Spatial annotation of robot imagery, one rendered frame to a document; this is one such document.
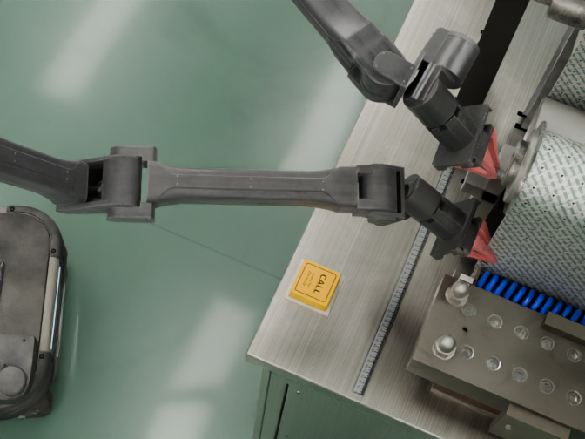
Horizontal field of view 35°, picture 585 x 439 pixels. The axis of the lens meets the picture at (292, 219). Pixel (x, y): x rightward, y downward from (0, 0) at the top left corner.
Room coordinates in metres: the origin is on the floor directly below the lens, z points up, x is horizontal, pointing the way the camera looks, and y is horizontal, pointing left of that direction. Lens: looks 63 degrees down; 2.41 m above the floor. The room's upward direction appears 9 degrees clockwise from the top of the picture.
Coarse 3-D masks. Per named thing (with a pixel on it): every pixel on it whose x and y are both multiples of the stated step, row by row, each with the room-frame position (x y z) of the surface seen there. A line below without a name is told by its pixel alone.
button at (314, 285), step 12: (312, 264) 0.67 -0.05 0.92; (300, 276) 0.65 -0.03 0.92; (312, 276) 0.65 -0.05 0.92; (324, 276) 0.65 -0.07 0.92; (336, 276) 0.66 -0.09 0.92; (300, 288) 0.62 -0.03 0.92; (312, 288) 0.63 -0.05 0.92; (324, 288) 0.63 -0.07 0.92; (300, 300) 0.61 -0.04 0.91; (312, 300) 0.61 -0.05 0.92; (324, 300) 0.61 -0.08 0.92
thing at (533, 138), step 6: (534, 132) 0.76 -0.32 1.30; (528, 138) 0.78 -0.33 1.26; (534, 138) 0.75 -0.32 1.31; (528, 144) 0.75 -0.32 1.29; (534, 144) 0.74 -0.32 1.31; (528, 150) 0.73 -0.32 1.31; (528, 156) 0.72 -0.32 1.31; (522, 162) 0.71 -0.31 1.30; (528, 162) 0.71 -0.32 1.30; (522, 168) 0.70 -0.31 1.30; (522, 174) 0.69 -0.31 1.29; (516, 180) 0.69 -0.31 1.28; (510, 186) 0.69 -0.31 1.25; (516, 186) 0.68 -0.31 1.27; (510, 192) 0.68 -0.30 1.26; (504, 198) 0.69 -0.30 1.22; (510, 198) 0.68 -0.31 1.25
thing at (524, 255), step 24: (504, 240) 0.67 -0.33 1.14; (528, 240) 0.66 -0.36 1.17; (552, 240) 0.65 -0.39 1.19; (480, 264) 0.67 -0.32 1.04; (504, 264) 0.66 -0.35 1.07; (528, 264) 0.65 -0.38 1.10; (552, 264) 0.64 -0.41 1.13; (576, 264) 0.64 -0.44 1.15; (528, 288) 0.64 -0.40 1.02; (552, 288) 0.64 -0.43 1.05; (576, 288) 0.63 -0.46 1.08
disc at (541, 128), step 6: (540, 126) 0.79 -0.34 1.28; (546, 126) 0.76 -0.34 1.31; (540, 132) 0.76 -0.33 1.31; (540, 138) 0.74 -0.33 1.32; (540, 144) 0.73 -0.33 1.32; (534, 150) 0.72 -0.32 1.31; (534, 156) 0.71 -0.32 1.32; (528, 168) 0.69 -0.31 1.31; (522, 180) 0.68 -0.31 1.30; (522, 186) 0.67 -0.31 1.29; (516, 192) 0.67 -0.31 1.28; (516, 198) 0.66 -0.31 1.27; (510, 204) 0.66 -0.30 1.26; (504, 210) 0.68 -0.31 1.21; (510, 210) 0.66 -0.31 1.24
